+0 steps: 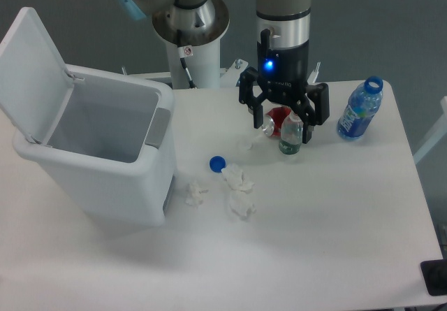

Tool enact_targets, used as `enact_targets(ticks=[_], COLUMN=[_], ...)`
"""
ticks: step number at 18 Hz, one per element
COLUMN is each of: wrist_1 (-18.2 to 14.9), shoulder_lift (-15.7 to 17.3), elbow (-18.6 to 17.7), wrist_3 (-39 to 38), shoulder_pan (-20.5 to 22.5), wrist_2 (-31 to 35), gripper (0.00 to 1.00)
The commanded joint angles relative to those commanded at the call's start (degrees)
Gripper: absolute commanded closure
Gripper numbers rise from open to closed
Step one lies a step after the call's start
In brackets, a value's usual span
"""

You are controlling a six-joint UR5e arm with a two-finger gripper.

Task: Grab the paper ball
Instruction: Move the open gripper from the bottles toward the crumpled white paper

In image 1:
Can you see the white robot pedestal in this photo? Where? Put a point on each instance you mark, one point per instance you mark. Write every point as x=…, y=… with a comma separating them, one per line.
x=200, y=65

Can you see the white paper ball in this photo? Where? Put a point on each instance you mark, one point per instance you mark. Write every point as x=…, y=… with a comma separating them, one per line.
x=236, y=178
x=195, y=193
x=241, y=205

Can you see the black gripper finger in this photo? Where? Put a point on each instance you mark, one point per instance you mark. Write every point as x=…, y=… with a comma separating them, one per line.
x=246, y=95
x=311, y=104

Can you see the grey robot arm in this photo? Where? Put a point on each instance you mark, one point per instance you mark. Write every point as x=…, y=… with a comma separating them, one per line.
x=282, y=40

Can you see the upper white paper ball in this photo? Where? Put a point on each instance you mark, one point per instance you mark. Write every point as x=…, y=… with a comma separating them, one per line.
x=236, y=178

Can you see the small clear green-label bottle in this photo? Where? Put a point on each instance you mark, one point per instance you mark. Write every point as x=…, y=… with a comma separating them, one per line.
x=291, y=134

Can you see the left white paper ball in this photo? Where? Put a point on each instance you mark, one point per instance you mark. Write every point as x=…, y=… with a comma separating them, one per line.
x=195, y=193

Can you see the white trash bin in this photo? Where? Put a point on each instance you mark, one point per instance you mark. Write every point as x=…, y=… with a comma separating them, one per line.
x=112, y=149

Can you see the blue plastic bottle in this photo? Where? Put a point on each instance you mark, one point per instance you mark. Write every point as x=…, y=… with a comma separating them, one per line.
x=363, y=103

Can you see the white trash bin lid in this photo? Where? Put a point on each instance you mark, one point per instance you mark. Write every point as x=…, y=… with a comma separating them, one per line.
x=36, y=84

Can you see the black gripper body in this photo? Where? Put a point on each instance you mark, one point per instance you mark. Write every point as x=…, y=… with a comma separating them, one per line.
x=282, y=72

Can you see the black device at edge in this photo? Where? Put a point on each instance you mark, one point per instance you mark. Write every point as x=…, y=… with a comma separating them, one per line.
x=434, y=274

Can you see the blue bottle cap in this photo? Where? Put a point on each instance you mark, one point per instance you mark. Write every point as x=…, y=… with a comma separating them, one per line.
x=217, y=164

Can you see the red soda can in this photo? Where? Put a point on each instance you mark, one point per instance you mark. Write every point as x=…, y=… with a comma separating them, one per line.
x=273, y=120

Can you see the lower white paper ball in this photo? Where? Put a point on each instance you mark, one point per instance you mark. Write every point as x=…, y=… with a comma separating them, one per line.
x=241, y=205

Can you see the white furniture at right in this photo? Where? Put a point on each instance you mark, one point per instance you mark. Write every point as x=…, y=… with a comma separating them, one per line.
x=433, y=136

